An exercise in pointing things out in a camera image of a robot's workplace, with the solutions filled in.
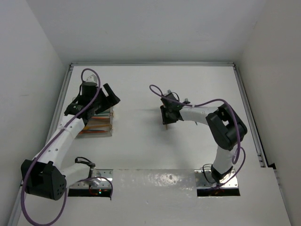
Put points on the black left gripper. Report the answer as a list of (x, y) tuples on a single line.
[(112, 100)]

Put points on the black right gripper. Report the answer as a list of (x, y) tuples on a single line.
[(166, 120)]

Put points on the orange plastic knife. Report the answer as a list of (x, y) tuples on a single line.
[(100, 118)]

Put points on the yellow plastic spoon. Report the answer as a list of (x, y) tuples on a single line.
[(95, 127)]

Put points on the orange plastic spoon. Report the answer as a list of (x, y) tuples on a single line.
[(93, 131)]

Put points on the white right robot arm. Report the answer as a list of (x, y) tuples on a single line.
[(227, 129)]

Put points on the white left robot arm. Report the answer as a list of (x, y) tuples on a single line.
[(43, 176)]

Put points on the clear acrylic utensil organizer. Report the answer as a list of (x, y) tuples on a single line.
[(101, 124)]

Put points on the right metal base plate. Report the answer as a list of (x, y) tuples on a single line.
[(204, 180)]

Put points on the metal base plate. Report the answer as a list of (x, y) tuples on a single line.
[(204, 180), (103, 176)]

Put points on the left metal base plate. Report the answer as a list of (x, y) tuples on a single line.
[(103, 176)]

